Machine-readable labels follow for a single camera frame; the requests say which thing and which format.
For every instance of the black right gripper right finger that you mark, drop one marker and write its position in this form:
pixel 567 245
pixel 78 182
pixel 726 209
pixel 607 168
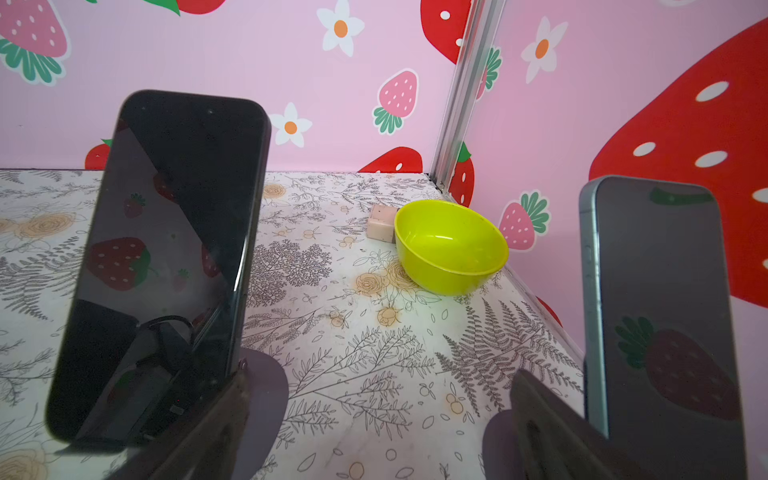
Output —
pixel 557 443

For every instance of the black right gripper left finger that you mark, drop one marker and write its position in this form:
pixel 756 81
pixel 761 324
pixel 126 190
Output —
pixel 203 445

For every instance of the black phone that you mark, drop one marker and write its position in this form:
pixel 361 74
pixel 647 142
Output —
pixel 156 321

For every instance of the grey stand far right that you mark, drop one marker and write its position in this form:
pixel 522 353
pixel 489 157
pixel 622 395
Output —
pixel 500 449

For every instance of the grey stand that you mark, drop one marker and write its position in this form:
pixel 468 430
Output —
pixel 500 449
pixel 269 392

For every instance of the grey stand right rear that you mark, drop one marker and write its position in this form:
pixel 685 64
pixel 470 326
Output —
pixel 269 392

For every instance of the lime green plastic bowl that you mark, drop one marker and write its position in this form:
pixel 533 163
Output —
pixel 446 248

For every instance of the small pink white block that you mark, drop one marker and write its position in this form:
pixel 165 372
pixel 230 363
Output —
pixel 381 223

